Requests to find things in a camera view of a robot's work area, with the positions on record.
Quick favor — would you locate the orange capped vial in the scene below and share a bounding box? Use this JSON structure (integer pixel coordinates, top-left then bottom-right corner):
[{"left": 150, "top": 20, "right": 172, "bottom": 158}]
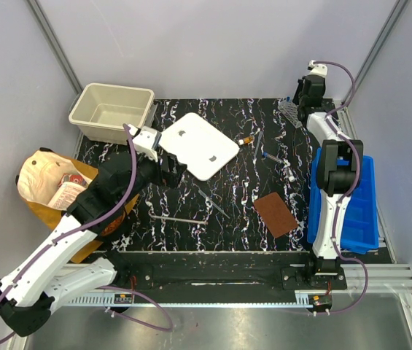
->
[{"left": 238, "top": 136, "right": 254, "bottom": 146}]

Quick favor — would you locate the beige plastic bin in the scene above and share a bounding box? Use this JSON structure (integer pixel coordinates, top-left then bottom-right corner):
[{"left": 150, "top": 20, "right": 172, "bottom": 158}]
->
[{"left": 69, "top": 82, "right": 155, "bottom": 145}]

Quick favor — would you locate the thermometer with red tip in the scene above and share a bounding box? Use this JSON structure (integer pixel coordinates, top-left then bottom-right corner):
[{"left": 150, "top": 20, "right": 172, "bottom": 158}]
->
[{"left": 150, "top": 215, "right": 208, "bottom": 225}]

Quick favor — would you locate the blue capped test tube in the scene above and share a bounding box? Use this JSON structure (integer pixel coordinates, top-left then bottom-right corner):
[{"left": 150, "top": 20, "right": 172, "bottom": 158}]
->
[{"left": 262, "top": 152, "right": 284, "bottom": 164}]

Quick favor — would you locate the white plastic lid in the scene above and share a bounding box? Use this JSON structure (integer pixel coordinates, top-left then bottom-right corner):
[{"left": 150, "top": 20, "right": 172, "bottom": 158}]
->
[{"left": 160, "top": 112, "right": 239, "bottom": 182}]

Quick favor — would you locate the cloth bag with items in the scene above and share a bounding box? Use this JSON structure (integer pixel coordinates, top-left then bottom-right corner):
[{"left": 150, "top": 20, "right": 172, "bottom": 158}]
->
[{"left": 15, "top": 147, "right": 141, "bottom": 263}]

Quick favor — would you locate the clear glass rod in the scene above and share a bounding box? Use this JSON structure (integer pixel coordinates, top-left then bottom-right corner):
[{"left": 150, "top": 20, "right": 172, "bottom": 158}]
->
[{"left": 253, "top": 128, "right": 263, "bottom": 159}]

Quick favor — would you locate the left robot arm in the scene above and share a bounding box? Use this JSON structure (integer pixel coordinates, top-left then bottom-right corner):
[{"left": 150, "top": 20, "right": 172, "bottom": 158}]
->
[{"left": 0, "top": 152, "right": 187, "bottom": 337}]

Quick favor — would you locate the clear test tube rack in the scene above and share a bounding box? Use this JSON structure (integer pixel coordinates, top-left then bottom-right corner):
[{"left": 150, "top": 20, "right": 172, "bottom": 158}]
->
[{"left": 278, "top": 100, "right": 303, "bottom": 128}]

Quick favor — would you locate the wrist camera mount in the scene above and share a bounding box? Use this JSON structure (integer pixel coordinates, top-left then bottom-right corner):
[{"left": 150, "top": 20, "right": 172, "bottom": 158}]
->
[
  {"left": 308, "top": 60, "right": 328, "bottom": 79},
  {"left": 123, "top": 124, "right": 161, "bottom": 162}
]

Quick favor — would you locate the white capped tube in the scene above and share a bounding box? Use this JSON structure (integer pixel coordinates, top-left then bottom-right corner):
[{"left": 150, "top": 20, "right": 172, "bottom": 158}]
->
[{"left": 284, "top": 166, "right": 295, "bottom": 182}]

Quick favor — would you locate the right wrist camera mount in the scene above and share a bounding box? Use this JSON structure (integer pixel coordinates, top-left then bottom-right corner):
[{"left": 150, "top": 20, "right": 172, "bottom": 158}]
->
[{"left": 308, "top": 60, "right": 328, "bottom": 79}]

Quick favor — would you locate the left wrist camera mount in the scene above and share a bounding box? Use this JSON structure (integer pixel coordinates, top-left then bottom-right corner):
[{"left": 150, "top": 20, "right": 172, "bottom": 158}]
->
[{"left": 123, "top": 124, "right": 161, "bottom": 162}]

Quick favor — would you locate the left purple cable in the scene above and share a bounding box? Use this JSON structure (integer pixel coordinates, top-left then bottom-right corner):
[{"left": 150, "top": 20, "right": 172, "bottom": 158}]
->
[{"left": 0, "top": 123, "right": 174, "bottom": 346}]

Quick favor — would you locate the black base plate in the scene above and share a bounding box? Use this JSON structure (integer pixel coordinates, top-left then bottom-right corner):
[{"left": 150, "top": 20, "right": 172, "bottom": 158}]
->
[{"left": 120, "top": 252, "right": 347, "bottom": 292}]

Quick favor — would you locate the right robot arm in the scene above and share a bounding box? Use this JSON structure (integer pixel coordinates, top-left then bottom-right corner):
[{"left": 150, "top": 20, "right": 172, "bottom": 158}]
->
[{"left": 293, "top": 66, "right": 363, "bottom": 289}]

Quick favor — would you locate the blue compartment tray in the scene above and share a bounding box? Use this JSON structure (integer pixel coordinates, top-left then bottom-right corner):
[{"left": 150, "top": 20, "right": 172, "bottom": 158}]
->
[{"left": 307, "top": 149, "right": 378, "bottom": 254}]

